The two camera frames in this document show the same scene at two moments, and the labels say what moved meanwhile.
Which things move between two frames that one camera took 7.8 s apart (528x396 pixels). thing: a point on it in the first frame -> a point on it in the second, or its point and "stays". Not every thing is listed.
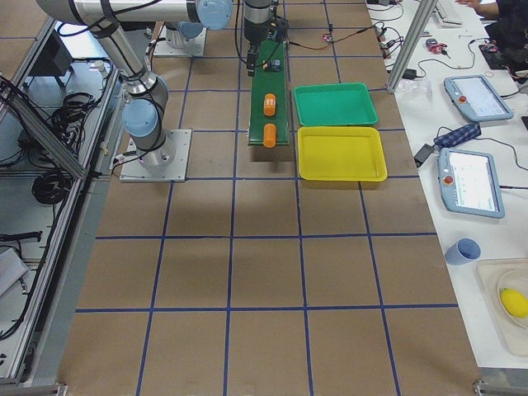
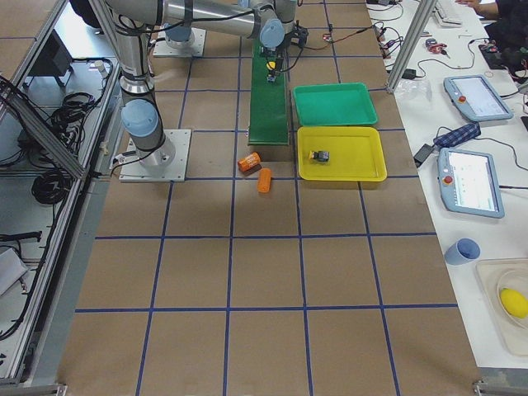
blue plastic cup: [464, 251] stays
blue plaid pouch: [459, 136] stays
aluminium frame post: [424, 11] stays
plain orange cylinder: [270, 135] -> [264, 180]
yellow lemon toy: [515, 304] stays
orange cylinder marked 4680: [270, 104] -> [253, 159]
